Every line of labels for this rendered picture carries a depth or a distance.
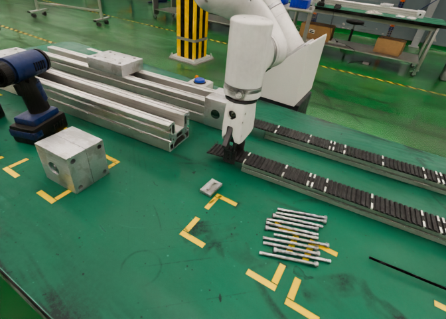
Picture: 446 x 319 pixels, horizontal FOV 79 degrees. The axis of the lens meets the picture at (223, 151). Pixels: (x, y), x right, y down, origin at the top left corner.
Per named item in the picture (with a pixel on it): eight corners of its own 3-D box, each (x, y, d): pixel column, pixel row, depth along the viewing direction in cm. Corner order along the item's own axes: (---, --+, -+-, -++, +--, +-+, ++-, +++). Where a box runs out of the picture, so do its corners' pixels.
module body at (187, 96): (217, 113, 95) (219, 90, 91) (203, 124, 88) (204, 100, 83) (58, 65, 120) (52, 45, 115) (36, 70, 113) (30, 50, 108)
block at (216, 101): (243, 117, 94) (246, 91, 89) (227, 132, 85) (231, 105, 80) (220, 110, 97) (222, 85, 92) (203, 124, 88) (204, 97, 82)
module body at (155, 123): (188, 136, 81) (189, 111, 76) (169, 152, 73) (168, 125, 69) (14, 76, 106) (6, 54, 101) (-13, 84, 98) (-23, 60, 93)
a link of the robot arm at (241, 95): (253, 94, 54) (251, 107, 56) (267, 81, 61) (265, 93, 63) (217, 84, 57) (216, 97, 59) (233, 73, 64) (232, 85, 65)
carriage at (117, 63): (144, 76, 102) (143, 58, 99) (123, 85, 94) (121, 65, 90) (111, 67, 107) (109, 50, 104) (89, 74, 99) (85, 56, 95)
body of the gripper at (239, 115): (249, 103, 55) (242, 148, 62) (265, 88, 63) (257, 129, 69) (217, 95, 58) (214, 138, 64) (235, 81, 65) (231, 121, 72)
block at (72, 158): (117, 167, 66) (111, 134, 61) (76, 194, 58) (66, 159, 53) (89, 154, 70) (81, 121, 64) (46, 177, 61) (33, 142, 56)
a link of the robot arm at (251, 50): (243, 72, 65) (216, 80, 59) (251, 11, 57) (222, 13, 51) (272, 83, 60) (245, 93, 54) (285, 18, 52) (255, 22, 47)
